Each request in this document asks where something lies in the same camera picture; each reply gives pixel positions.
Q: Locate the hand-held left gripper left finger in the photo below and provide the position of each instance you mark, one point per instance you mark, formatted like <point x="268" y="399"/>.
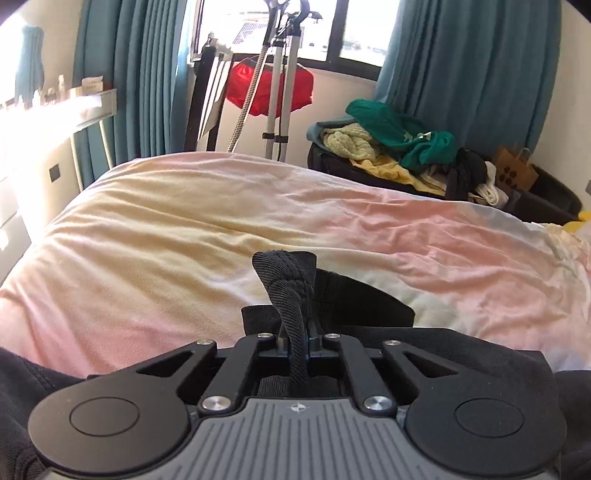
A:
<point x="258" y="350"/>

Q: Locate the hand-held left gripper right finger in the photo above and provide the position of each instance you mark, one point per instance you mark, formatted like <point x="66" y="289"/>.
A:
<point x="332" y="353"/>

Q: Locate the black pants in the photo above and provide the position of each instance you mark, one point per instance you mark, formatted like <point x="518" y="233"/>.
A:
<point x="286" y="295"/>

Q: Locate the dark clothes pile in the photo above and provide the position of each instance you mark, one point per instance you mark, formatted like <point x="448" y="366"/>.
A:
<point x="468" y="173"/>

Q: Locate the bed with pastel sheet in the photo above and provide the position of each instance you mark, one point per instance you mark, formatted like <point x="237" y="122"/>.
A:
<point x="184" y="230"/>

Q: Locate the yellow garment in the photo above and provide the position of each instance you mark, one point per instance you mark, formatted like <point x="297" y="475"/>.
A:
<point x="383" y="170"/>

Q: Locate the cream knit garment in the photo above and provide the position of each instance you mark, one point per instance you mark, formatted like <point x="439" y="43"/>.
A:
<point x="348" y="141"/>

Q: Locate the white cloth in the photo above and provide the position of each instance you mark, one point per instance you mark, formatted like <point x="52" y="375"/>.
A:
<point x="489" y="189"/>

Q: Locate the green garment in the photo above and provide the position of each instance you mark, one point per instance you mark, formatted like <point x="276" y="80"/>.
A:
<point x="392" y="129"/>

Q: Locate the brown paper bag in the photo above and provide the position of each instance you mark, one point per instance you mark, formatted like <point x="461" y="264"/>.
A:
<point x="515" y="170"/>

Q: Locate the garment steamer stand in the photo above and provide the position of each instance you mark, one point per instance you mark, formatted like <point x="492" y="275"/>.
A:
<point x="277" y="92"/>

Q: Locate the black folding rack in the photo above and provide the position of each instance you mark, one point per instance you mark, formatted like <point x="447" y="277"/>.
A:
<point x="205" y="92"/>

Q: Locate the red cloth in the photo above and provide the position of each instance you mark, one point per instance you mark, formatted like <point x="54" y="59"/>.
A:
<point x="300" y="87"/>

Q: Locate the black sofa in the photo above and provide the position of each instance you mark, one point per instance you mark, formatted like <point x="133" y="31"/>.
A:
<point x="549" y="194"/>

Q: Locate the yellow cloth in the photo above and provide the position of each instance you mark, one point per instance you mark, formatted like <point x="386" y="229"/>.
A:
<point x="579" y="227"/>

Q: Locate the white dressing table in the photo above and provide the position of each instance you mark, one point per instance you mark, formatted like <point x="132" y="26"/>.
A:
<point x="87" y="108"/>

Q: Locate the long teal curtain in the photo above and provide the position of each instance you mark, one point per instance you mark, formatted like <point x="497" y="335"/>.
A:
<point x="471" y="74"/>
<point x="138" y="78"/>

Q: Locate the small white box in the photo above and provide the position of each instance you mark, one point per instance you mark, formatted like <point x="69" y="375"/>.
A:
<point x="92" y="86"/>

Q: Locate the black framed window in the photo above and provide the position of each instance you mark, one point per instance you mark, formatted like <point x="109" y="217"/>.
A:
<point x="360" y="41"/>

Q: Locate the clear bottle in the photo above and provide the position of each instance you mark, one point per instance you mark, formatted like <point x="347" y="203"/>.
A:
<point x="62" y="87"/>

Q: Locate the black wall outlet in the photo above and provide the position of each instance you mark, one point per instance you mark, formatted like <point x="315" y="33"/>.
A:
<point x="55" y="172"/>

